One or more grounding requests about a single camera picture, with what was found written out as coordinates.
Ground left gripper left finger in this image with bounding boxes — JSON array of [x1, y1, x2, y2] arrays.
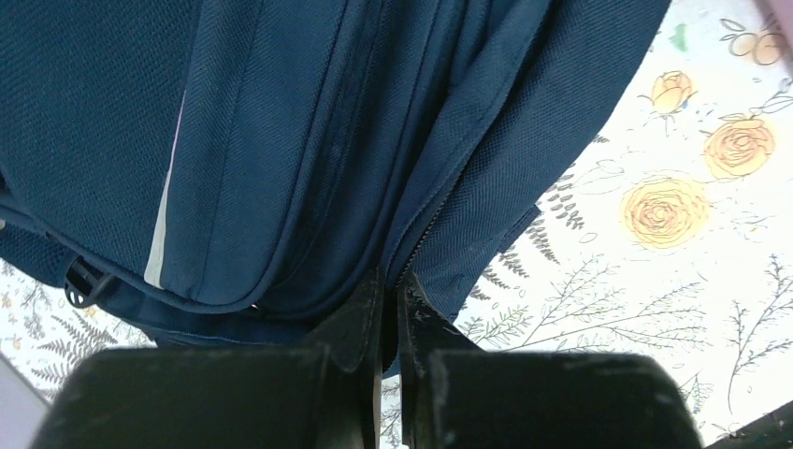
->
[[33, 270, 384, 449]]

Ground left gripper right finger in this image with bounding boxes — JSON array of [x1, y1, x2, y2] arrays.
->
[[396, 275, 700, 449]]

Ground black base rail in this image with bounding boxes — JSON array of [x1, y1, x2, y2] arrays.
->
[[705, 402, 792, 449]]

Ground navy blue student backpack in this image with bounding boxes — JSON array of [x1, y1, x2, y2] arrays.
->
[[1, 0, 670, 346]]

